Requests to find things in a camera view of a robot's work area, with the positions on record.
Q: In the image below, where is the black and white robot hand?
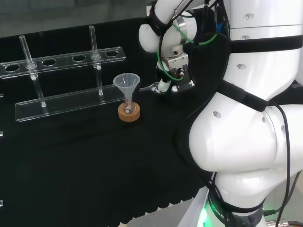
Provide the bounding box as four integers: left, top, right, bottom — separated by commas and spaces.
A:
153, 53, 197, 95

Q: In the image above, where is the clear glass weighing funnel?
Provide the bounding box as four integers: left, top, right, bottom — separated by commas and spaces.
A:
139, 85, 157, 93

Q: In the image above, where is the translucent plastic funnel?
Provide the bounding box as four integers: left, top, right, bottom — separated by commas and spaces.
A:
113, 73, 141, 105

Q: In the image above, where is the clear acrylic funnel stand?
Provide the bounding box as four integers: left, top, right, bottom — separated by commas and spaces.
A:
0, 25, 127, 122

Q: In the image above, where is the small round-bottom glass flask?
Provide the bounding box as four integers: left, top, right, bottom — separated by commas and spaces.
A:
123, 100, 135, 114

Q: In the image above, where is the black bench cloth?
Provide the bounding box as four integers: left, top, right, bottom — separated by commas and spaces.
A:
0, 16, 234, 225

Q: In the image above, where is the green cable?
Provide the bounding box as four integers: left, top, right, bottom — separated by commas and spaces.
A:
157, 23, 218, 81

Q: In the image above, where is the cork ring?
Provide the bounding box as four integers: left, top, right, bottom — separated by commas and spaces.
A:
118, 101, 141, 122

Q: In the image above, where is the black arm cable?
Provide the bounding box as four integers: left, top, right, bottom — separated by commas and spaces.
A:
268, 101, 303, 227

